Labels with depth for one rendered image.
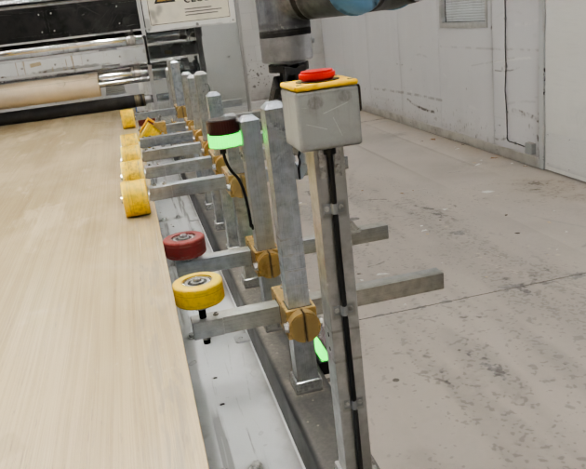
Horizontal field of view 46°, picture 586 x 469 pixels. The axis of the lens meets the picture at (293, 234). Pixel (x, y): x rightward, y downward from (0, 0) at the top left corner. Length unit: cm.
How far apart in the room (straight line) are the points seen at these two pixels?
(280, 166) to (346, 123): 29
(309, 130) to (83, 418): 40
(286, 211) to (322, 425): 33
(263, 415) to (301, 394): 14
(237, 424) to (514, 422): 127
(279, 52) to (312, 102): 48
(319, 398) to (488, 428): 123
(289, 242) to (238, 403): 39
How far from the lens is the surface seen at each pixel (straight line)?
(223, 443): 121
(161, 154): 205
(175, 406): 79
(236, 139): 125
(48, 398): 87
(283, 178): 102
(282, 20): 119
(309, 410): 111
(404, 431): 229
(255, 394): 133
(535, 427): 232
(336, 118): 74
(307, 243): 138
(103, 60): 379
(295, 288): 108
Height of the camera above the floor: 129
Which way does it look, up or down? 18 degrees down
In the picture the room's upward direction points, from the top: 7 degrees counter-clockwise
